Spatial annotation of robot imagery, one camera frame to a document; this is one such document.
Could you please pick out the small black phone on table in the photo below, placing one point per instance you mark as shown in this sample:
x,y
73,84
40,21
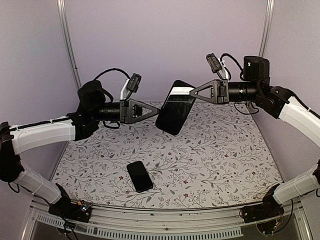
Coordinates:
x,y
139,176

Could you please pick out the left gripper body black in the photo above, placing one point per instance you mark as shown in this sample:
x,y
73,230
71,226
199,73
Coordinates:
x,y
124,110

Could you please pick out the front aluminium rail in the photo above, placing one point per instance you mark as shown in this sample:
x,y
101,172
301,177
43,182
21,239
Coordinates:
x,y
123,223

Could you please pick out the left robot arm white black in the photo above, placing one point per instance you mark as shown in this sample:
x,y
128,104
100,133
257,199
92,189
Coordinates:
x,y
95,105

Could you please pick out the aluminium frame post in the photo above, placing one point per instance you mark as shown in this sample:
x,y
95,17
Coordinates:
x,y
268,18
61,6

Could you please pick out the left aluminium frame post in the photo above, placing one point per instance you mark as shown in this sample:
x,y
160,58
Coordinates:
x,y
61,6

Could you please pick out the floral patterned table mat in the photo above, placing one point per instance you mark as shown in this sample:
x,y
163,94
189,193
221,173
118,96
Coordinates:
x,y
218,159

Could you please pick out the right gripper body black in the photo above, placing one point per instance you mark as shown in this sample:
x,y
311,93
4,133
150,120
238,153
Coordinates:
x,y
223,91

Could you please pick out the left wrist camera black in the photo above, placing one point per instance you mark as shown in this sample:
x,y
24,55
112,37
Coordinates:
x,y
133,83

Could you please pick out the large black phone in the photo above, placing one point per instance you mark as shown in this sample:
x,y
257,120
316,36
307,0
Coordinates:
x,y
176,108

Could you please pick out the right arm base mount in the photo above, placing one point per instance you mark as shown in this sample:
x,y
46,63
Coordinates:
x,y
267,209

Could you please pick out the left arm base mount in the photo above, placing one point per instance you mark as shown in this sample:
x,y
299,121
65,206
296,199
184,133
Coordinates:
x,y
65,209

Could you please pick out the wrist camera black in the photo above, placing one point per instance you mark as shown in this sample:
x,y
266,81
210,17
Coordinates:
x,y
133,83
213,62

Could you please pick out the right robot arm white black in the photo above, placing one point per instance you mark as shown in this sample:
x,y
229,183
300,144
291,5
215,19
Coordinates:
x,y
279,102

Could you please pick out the right aluminium frame post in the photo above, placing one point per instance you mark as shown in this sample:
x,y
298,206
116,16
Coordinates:
x,y
268,18

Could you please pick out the left camera cable black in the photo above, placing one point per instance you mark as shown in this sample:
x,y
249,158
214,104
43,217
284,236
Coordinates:
x,y
112,70

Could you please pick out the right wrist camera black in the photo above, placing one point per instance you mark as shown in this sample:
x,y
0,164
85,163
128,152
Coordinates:
x,y
213,62

